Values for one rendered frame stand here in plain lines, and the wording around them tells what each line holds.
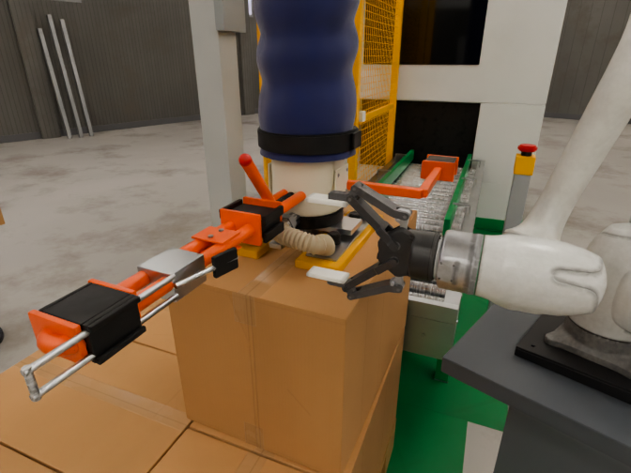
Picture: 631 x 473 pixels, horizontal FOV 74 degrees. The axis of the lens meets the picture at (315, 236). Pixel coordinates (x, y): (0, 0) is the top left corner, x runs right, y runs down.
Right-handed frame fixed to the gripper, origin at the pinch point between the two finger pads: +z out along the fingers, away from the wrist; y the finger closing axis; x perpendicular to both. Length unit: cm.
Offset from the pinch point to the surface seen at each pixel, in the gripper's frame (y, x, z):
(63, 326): -2.1, -36.7, 12.5
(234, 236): -1.1, -7.9, 10.9
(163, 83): 25, 680, 655
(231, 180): 36, 129, 108
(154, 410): 53, -4, 42
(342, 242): 10.6, 21.7, 3.0
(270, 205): -2.1, 5.9, 11.8
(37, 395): 1.5, -42.2, 10.1
